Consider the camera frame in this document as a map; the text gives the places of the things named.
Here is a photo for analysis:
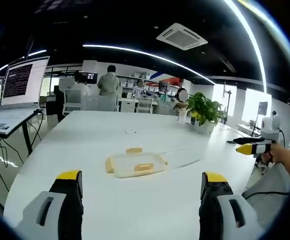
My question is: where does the long ceiling light strip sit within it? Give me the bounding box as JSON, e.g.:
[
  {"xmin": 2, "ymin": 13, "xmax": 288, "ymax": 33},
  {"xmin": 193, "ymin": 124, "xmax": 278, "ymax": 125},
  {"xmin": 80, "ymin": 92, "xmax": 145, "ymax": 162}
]
[{"xmin": 82, "ymin": 44, "xmax": 215, "ymax": 85}]

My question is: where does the clear box with plastic buckles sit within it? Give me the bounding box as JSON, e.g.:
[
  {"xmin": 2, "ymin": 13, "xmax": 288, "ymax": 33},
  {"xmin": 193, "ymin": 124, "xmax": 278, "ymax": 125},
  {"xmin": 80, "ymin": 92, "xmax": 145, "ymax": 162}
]
[{"xmin": 105, "ymin": 146, "xmax": 169, "ymax": 179}]

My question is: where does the green potted plant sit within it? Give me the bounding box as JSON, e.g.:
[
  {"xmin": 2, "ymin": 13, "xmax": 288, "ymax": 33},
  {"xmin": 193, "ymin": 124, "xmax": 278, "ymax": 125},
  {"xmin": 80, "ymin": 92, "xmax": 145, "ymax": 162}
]
[{"xmin": 184, "ymin": 91, "xmax": 226, "ymax": 134}]

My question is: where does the small white sign card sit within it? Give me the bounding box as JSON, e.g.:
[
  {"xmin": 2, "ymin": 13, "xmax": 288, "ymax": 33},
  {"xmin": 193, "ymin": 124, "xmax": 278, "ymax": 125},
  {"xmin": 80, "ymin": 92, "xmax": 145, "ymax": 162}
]
[{"xmin": 177, "ymin": 109, "xmax": 188, "ymax": 124}]

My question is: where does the white mesh office chair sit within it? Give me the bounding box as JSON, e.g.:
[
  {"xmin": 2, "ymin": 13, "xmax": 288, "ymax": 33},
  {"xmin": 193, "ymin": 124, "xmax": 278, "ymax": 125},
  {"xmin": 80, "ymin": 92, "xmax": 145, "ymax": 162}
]
[{"xmin": 63, "ymin": 88, "xmax": 82, "ymax": 116}]

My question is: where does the black tripod stand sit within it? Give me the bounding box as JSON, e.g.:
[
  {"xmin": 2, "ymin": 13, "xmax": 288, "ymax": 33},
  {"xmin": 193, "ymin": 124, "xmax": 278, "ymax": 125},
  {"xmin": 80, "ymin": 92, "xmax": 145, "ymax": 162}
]
[{"xmin": 223, "ymin": 89, "xmax": 233, "ymax": 125}]

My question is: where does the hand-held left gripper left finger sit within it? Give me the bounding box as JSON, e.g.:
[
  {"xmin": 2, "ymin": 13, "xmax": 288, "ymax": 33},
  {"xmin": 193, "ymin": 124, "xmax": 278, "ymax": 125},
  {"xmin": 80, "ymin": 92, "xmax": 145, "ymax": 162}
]
[{"xmin": 16, "ymin": 169, "xmax": 84, "ymax": 240}]

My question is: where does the black laptop cable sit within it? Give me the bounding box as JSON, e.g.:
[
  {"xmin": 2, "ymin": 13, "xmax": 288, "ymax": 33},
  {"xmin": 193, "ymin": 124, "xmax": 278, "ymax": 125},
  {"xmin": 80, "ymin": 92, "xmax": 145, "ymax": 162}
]
[{"xmin": 0, "ymin": 109, "xmax": 45, "ymax": 169}]

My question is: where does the curved ceiling light strip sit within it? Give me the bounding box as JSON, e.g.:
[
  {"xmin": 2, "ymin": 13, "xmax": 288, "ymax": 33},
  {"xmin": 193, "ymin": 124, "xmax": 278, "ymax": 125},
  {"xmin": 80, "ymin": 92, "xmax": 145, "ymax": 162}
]
[{"xmin": 221, "ymin": 0, "xmax": 268, "ymax": 95}]

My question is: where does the dark computer monitor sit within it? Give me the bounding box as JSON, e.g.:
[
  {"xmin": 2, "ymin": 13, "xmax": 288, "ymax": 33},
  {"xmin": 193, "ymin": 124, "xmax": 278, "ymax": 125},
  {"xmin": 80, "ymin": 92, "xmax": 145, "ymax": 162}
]
[{"xmin": 86, "ymin": 72, "xmax": 98, "ymax": 85}]

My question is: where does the person's right hand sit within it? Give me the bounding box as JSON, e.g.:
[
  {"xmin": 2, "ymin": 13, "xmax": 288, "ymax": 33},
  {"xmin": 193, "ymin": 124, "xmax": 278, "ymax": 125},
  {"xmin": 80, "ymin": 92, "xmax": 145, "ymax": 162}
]
[{"xmin": 259, "ymin": 146, "xmax": 277, "ymax": 165}]

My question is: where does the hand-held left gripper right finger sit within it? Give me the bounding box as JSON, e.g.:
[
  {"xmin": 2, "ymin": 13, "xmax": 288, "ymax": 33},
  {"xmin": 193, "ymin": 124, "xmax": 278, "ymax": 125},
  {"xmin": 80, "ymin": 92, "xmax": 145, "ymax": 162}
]
[{"xmin": 198, "ymin": 171, "xmax": 264, "ymax": 240}]

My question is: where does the storage shelf with boxes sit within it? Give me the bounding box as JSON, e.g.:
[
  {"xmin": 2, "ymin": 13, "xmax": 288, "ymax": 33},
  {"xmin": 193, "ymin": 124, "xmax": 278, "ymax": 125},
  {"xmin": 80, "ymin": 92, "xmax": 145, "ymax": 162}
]
[{"xmin": 118, "ymin": 71, "xmax": 185, "ymax": 100}]

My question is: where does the translucent chair back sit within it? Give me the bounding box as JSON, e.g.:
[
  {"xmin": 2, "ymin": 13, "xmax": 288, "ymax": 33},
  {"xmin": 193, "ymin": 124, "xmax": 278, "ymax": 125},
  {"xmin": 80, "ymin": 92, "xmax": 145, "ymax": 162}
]
[{"xmin": 80, "ymin": 94, "xmax": 118, "ymax": 113}]

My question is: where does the short ceiling light strip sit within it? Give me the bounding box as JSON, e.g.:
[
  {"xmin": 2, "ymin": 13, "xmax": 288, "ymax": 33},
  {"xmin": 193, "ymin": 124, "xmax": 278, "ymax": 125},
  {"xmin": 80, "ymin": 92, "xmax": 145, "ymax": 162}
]
[{"xmin": 0, "ymin": 49, "xmax": 48, "ymax": 79}]

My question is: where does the black laptop stand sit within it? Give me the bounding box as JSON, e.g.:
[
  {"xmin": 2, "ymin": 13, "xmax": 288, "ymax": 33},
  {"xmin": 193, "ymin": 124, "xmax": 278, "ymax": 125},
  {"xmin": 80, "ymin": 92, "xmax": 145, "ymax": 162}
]
[{"xmin": 0, "ymin": 108, "xmax": 44, "ymax": 157}]

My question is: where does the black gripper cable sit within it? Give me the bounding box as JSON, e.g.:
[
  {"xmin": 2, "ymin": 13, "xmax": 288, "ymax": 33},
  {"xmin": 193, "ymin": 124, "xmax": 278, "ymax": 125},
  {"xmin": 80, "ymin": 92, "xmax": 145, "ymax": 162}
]
[{"xmin": 278, "ymin": 126, "xmax": 286, "ymax": 149}]

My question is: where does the white ceiling air conditioner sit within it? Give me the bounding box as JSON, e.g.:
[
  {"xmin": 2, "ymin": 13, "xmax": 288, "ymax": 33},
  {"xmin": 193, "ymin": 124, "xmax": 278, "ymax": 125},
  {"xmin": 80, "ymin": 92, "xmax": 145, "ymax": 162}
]
[{"xmin": 156, "ymin": 22, "xmax": 209, "ymax": 52}]

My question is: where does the open white laptop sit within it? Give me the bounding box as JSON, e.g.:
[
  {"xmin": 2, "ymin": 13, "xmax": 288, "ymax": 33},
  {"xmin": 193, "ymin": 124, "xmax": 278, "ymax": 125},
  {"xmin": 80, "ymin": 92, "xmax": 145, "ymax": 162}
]
[{"xmin": 0, "ymin": 55, "xmax": 51, "ymax": 139}]

